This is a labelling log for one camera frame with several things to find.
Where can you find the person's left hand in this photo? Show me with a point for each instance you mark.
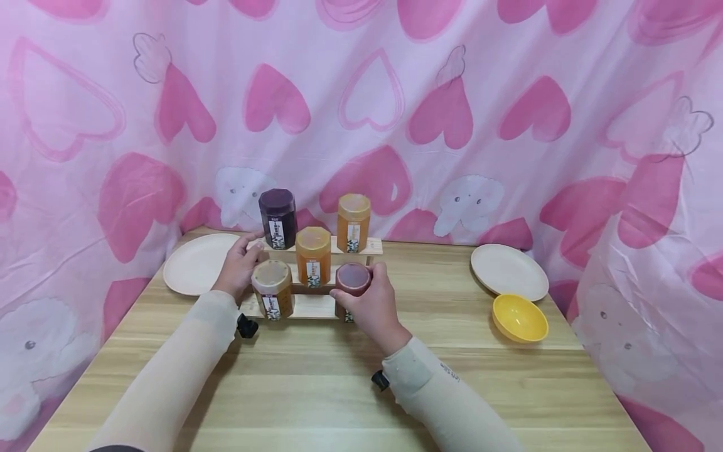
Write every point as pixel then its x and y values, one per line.
pixel 238 270

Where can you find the person's right hand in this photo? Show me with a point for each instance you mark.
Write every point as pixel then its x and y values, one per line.
pixel 373 311

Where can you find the person's left thumb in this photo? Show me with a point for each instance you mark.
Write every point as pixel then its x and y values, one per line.
pixel 254 255

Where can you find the person's left index finger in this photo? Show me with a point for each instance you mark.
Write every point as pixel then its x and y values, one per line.
pixel 251 237

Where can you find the person's right index finger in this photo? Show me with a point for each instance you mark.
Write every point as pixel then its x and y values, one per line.
pixel 379 274

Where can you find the person's right thumb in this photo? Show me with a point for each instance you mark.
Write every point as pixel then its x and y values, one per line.
pixel 345 300

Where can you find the dark red jar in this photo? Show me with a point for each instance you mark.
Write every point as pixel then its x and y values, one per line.
pixel 353 279

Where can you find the person's right forearm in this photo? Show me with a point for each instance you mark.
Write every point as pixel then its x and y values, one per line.
pixel 446 402

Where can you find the person's left forearm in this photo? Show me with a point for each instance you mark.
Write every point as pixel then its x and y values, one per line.
pixel 169 376

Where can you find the dark purple jar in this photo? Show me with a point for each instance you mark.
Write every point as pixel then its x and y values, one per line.
pixel 278 218

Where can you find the wooden stepped rack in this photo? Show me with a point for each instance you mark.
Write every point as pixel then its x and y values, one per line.
pixel 310 306

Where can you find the brown amber jar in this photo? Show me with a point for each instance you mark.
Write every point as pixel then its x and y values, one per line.
pixel 272 290

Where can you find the orange jar with wide lid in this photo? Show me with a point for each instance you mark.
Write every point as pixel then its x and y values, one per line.
pixel 313 254

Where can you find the tall orange jar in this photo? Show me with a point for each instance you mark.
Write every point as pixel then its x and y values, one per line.
pixel 353 221

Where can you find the cream round plate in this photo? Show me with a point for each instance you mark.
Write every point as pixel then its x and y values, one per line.
pixel 509 271
pixel 195 263

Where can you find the black wrist band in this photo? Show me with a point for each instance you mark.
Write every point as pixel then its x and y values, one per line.
pixel 247 326
pixel 380 380

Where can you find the yellow bowl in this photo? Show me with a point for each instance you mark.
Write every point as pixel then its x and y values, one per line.
pixel 519 317

